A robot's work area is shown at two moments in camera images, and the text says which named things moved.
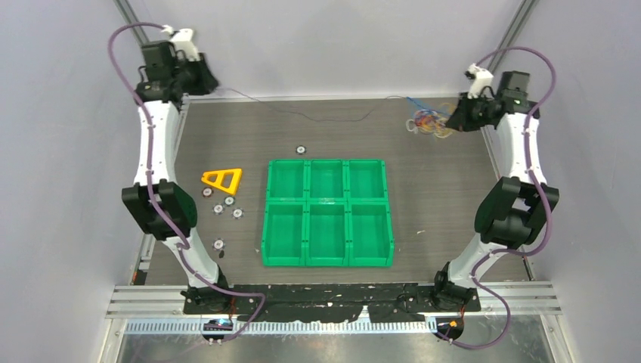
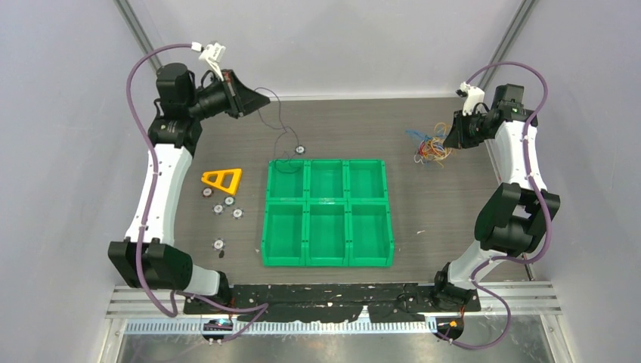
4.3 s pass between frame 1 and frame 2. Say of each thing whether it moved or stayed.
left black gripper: moved
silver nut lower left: stayed
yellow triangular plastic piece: stayed
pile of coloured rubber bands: moved
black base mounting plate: stayed
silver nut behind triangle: stayed
